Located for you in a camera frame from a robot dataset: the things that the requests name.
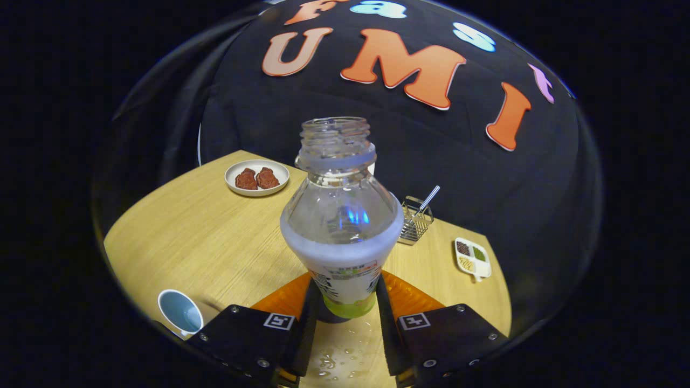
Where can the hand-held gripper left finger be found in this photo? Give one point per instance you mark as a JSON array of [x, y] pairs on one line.
[[253, 339]]

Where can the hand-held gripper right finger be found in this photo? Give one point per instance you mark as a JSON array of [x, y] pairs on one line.
[[458, 339]]

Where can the white cup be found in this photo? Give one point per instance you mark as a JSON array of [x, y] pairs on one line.
[[180, 312]]

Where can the clear plastic juice bottle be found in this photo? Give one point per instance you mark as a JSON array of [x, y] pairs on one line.
[[342, 237]]

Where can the pile of yellow beans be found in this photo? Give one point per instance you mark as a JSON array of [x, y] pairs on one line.
[[467, 264]]

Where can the white divided dish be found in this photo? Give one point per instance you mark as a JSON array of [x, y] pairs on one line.
[[483, 268]]

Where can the spilled clear droplets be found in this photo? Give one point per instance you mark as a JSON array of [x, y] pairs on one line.
[[327, 360]]

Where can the pile of green beans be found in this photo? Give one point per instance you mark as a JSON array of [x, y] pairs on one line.
[[479, 253]]

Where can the pile of dark red beans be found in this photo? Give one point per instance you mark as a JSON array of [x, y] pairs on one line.
[[463, 248]]

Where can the wooden table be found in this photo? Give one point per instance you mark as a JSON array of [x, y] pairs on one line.
[[215, 242]]

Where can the white round plate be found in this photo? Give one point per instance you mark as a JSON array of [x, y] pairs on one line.
[[257, 192]]

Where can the brown meat piece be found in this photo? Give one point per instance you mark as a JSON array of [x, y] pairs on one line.
[[246, 179], [267, 178]]

